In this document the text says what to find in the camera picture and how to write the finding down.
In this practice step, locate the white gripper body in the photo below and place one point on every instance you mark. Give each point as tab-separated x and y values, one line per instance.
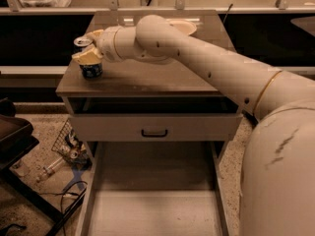
106	44

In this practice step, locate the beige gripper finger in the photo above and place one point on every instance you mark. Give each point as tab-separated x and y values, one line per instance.
89	56
94	35

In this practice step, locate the pepsi soda can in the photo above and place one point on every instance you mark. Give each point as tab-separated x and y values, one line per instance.
88	71

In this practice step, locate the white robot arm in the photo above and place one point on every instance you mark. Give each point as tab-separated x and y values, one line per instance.
278	170

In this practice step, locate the grey cabinet with counter top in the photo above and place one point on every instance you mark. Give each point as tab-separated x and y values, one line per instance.
133	87

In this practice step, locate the top drawer front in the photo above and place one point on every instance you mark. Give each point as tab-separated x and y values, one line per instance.
181	127

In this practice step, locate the open middle drawer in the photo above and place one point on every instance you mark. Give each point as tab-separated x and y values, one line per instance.
154	189

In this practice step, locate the white paper bowl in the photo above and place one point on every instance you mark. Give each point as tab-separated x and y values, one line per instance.
184	26

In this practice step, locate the blue tape cross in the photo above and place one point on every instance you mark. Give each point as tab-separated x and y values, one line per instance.
77	180

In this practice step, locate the clear plastic bottle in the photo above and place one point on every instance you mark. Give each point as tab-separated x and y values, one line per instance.
48	171

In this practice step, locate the wire basket with items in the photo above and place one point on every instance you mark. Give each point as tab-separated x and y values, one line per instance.
70	147

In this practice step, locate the black drawer handle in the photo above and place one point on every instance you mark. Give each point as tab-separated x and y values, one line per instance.
147	134

